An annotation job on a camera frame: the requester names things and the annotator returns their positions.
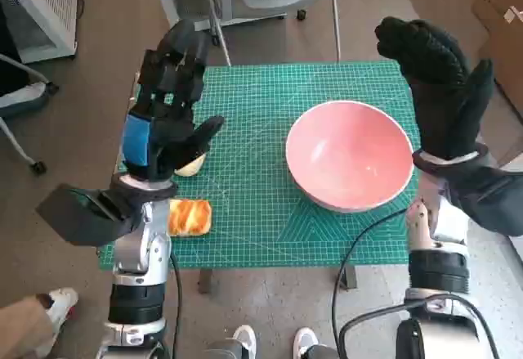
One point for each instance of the pink bowl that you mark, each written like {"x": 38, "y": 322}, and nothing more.
{"x": 347, "y": 158}

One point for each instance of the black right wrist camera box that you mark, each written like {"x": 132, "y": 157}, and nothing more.
{"x": 490, "y": 199}

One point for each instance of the person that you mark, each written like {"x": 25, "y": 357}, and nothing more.
{"x": 24, "y": 326}

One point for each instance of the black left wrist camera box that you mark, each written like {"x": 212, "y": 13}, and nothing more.
{"x": 81, "y": 216}

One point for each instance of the white sneaker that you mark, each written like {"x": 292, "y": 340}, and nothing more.
{"x": 304, "y": 339}
{"x": 245, "y": 338}

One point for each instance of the orange striped toy bread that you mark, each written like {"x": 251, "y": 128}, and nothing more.
{"x": 190, "y": 218}

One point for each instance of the brown cardboard box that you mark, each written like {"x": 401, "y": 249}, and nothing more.
{"x": 506, "y": 40}

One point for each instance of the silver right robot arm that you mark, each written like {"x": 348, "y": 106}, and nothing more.
{"x": 439, "y": 269}

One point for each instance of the black grey office chair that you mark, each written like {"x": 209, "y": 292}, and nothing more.
{"x": 20, "y": 97}

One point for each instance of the large white perforated cabinet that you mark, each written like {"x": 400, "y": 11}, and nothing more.
{"x": 41, "y": 3}

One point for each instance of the grey metal table leg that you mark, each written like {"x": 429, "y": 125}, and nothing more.
{"x": 349, "y": 278}
{"x": 204, "y": 281}

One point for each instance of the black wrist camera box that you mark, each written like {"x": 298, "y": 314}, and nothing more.
{"x": 81, "y": 216}
{"x": 490, "y": 199}

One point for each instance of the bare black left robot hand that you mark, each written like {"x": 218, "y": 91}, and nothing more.
{"x": 171, "y": 130}

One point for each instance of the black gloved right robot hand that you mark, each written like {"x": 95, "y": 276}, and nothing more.
{"x": 441, "y": 101}

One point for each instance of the pale round toy bun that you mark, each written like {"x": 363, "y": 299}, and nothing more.
{"x": 190, "y": 169}

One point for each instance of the green cutting mat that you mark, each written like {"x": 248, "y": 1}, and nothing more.
{"x": 253, "y": 130}

